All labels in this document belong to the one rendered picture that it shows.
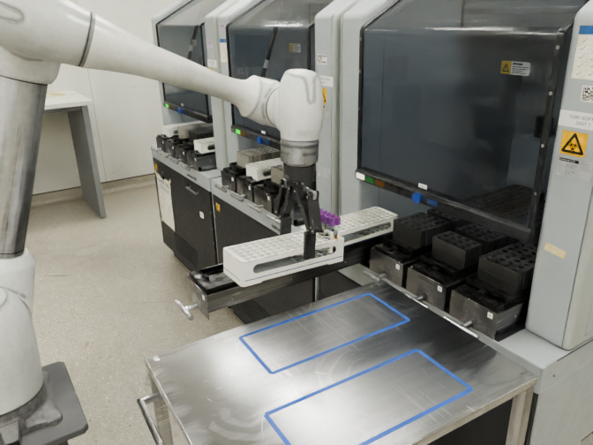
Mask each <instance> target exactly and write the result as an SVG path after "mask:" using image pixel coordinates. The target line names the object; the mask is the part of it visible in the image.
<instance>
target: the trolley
mask: <svg viewBox="0 0 593 445"><path fill-rule="evenodd" d="M145 363H146V368H147V370H148V375H149V381H150V387H151V392H152V394H149V395H147V396H143V397H141V398H139V399H137V404H138V406H139V409H140V411H141V413H142V415H143V417H144V419H145V421H146V424H147V426H148V428H149V430H150V433H151V435H152V436H153V438H154V442H155V444H156V445H174V443H173V437H172V431H171V424H170V418H169V410H170V412H171V414H172V416H173V418H174V420H175V421H176V423H177V425H178V427H179V429H180V431H181V433H182V435H183V437H184V438H185V440H186V442H187V444H188V445H427V444H429V443H431V442H433V441H435V440H437V439H438V438H440V437H442V436H443V435H445V434H448V433H450V432H452V431H453V430H455V429H456V428H458V427H460V426H462V425H464V424H466V423H468V422H470V421H471V420H472V419H475V418H477V417H479V416H480V415H482V414H484V413H486V412H488V411H489V410H491V409H493V408H495V407H497V406H499V405H500V404H502V403H504V402H506V401H508V400H509V399H511V398H513V402H512V409H511V414H510V419H509V425H508V430H507V441H506V445H524V442H525V436H526V431H527V426H528V421H529V412H530V406H531V402H532V396H533V391H534V387H535V386H536V385H537V379H538V377H537V376H536V375H535V374H533V373H532V372H530V371H529V370H527V369H525V368H524V367H522V366H520V365H518V364H517V363H515V362H514V361H513V360H511V359H510V358H507V357H506V356H504V355H502V354H501V353H499V352H498V351H496V350H494V349H493V348H492V347H490V346H488V345H487V344H485V343H483V342H481V341H480V340H478V339H476V338H475V337H474V336H472V335H470V334H469V333H467V332H465V331H464V330H462V329H461V328H458V327H457V326H455V325H454V324H453V323H451V322H450V321H447V320H446V319H444V318H443V317H441V316H439V315H438V314H436V313H435V312H433V311H432V310H430V309H428V308H427V307H425V306H424V305H421V304H420V303H418V302H416V300H414V299H413V298H410V297H409V296H407V295H406V294H404V293H402V292H401V291H399V290H397V289H396V288H395V287H393V286H391V285H390V284H388V283H386V282H384V281H383V280H378V281H376V282H373V283H368V284H366V285H363V286H360V287H357V288H355V289H352V290H347V291H344V292H342V293H339V294H336V295H333V296H331V297H328V298H323V299H321V300H318V301H315V302H312V303H310V304H307V305H302V306H299V307H297V308H294V309H291V310H288V311H286V312H283V313H278V314H276V315H273V316H270V317H267V318H265V319H262V320H259V321H254V322H252V323H249V324H245V325H243V326H240V327H237V328H232V329H230V330H227V331H224V332H221V333H219V334H216V335H213V336H209V337H206V338H203V339H200V340H198V341H195V342H192V343H188V344H185V345H182V346H179V347H176V348H174V349H171V350H168V351H164V352H161V353H158V354H155V355H153V356H150V357H147V358H145ZM150 403H153V404H154V415H155V420H156V425H155V423H154V421H153V419H152V417H151V414H150V412H149V410H148V409H147V407H146V405H147V404H150Z"/></svg>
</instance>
